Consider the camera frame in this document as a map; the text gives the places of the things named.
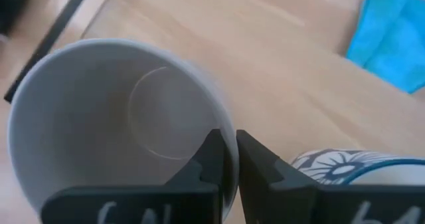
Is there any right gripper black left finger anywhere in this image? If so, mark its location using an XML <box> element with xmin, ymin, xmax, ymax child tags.
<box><xmin>39</xmin><ymin>128</ymin><xmax>224</xmax><ymax>224</ymax></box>

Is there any turquoise cloth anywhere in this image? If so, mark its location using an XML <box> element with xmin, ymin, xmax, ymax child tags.
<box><xmin>345</xmin><ymin>0</ymin><xmax>425</xmax><ymax>94</ymax></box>

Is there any grey patterned mug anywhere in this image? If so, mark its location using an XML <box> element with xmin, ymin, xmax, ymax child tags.
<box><xmin>7</xmin><ymin>37</ymin><xmax>240</xmax><ymax>224</ymax></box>

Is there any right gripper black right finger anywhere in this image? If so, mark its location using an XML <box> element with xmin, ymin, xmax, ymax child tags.
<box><xmin>236</xmin><ymin>130</ymin><xmax>425</xmax><ymax>224</ymax></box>

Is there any blue white floral mug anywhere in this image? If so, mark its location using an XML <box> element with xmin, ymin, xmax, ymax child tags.
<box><xmin>290</xmin><ymin>148</ymin><xmax>425</xmax><ymax>187</ymax></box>

